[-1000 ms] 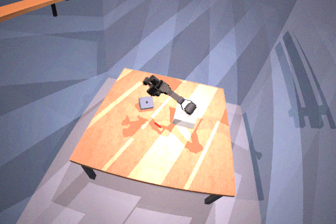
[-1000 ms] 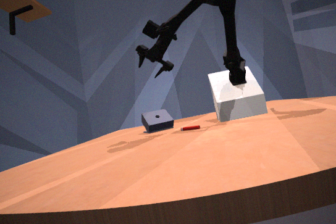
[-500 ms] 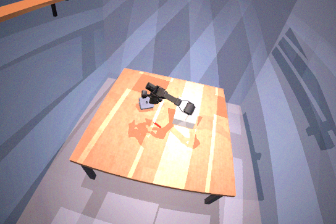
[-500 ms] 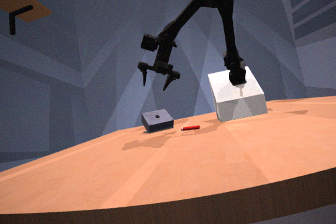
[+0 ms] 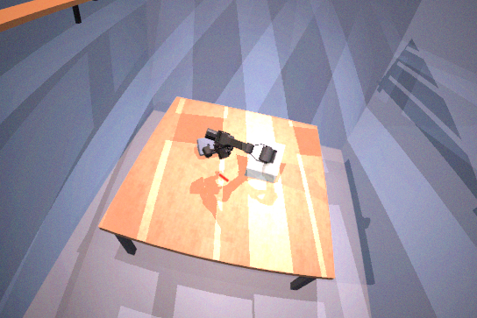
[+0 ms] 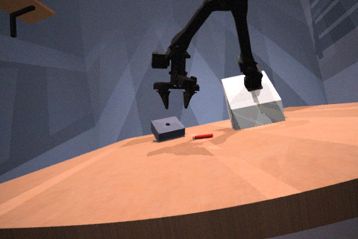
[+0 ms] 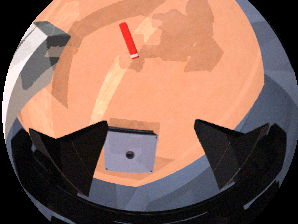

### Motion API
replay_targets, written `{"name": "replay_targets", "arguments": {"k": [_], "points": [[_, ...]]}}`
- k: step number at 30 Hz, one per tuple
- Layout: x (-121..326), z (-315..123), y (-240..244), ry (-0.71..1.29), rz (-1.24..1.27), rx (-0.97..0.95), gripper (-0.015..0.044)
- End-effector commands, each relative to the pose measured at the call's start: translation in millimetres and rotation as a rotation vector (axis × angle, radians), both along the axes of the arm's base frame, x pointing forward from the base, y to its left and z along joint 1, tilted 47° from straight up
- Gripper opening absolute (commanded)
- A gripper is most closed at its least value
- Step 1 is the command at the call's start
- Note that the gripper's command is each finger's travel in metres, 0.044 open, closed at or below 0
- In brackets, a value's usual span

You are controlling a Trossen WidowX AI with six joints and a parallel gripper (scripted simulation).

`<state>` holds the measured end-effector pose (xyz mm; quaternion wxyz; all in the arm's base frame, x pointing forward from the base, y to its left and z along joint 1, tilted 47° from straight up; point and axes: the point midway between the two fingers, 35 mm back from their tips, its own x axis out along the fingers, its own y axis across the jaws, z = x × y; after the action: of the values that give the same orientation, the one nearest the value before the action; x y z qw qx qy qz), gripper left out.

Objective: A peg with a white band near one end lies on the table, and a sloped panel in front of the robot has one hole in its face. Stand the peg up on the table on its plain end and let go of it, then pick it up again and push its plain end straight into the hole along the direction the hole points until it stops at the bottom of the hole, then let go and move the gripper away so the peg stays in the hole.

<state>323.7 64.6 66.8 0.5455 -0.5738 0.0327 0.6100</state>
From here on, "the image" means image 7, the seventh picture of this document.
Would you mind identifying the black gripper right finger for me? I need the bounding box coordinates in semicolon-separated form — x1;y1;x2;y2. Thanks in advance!
194;119;270;189

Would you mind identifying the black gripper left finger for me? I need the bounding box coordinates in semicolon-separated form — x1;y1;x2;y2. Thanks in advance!
28;120;109;197

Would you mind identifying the red peg with white band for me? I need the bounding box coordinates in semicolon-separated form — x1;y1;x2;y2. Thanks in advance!
120;23;140;59

